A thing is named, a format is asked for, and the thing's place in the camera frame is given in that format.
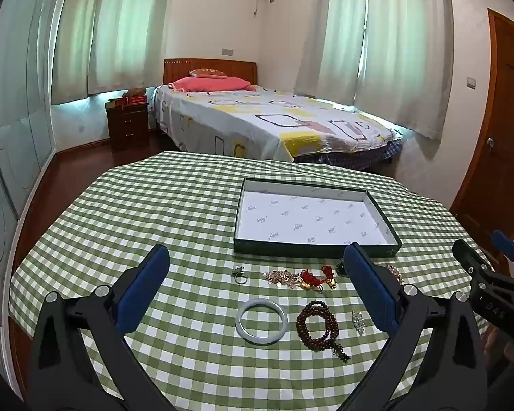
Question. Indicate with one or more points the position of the white sheer curtain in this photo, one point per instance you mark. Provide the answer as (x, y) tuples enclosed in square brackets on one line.
[(402, 51), (73, 30), (128, 25), (330, 30)]

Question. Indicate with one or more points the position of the green checked tablecloth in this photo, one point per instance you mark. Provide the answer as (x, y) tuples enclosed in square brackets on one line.
[(154, 205)]

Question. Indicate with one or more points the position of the dark green jewelry box tray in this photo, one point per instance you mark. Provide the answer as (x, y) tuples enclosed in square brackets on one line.
[(308, 218)]

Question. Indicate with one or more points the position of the pale jade bangle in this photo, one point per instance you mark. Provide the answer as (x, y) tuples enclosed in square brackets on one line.
[(240, 321)]

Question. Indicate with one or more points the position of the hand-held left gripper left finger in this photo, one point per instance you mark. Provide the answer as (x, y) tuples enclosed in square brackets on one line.
[(141, 291)]

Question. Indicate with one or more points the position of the frosted glass wardrobe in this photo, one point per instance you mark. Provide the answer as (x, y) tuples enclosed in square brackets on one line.
[(17, 115)]

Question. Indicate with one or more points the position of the person's right hand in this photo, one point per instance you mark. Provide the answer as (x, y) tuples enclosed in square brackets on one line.
[(490, 338)]

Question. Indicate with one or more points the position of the brown cushion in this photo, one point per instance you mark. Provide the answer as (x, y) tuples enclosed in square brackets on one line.
[(207, 72)]

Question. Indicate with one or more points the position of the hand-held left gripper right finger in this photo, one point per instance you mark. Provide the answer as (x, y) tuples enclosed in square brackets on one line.
[(370, 291)]

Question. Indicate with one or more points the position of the dark wooden nightstand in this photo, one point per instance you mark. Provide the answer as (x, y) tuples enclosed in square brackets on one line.
[(126, 126)]

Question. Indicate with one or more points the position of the brown wooden door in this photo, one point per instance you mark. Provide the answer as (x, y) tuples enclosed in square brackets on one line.
[(501, 115)]

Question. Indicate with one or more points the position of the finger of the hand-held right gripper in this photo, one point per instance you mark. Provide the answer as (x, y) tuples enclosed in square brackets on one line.
[(507, 244), (467, 254)]

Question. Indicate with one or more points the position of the pink pillow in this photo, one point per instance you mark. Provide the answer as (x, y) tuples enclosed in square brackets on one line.
[(210, 84)]

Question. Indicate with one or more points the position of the dark red bead mala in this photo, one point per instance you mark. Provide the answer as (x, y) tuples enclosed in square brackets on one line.
[(300, 323)]

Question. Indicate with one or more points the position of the brown plush toy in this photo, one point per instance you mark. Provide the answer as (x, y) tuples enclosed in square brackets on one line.
[(136, 92)]

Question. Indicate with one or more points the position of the wooden bed with patterned sheet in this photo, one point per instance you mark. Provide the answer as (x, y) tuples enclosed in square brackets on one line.
[(261, 120)]

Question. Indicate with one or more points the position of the white light switch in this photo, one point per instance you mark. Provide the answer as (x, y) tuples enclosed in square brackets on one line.
[(471, 82)]

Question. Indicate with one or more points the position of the flat dark red box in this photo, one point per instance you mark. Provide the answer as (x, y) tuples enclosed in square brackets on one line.
[(115, 104)]

